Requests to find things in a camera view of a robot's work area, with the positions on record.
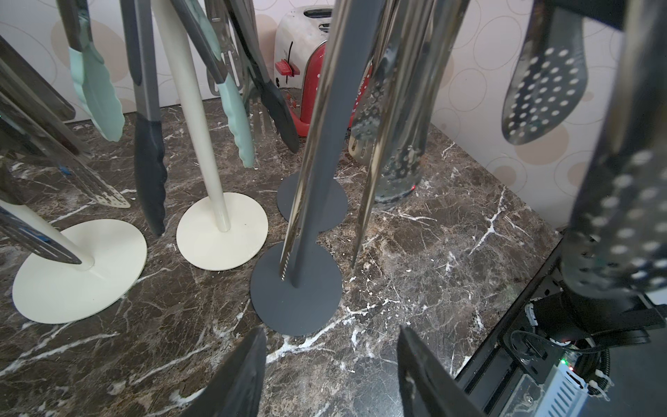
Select cream utensil rack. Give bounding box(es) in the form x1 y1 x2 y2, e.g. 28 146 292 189
11 219 148 324
152 1 269 271

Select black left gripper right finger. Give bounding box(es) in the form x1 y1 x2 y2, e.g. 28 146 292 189
397 326 483 416

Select black handled steel tongs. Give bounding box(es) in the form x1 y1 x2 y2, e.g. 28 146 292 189
119 0 302 238

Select white handled steel tongs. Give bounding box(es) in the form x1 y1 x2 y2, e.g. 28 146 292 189
1 164 86 265

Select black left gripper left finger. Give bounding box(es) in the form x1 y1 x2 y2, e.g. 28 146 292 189
181 328 267 417

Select mint green silicone tongs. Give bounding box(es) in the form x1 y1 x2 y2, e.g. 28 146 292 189
54 0 256 170

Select dark grey rack back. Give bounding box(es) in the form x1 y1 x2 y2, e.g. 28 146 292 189
275 171 349 234

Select red polka dot toaster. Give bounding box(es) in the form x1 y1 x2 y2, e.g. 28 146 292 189
273 4 373 138

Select perforated steel tongs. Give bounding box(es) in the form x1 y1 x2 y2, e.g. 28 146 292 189
501 1 666 298

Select dark grey rack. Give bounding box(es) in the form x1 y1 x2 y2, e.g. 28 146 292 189
250 1 385 336
275 171 349 234

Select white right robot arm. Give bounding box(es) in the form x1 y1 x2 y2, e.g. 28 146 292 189
502 289 666 383

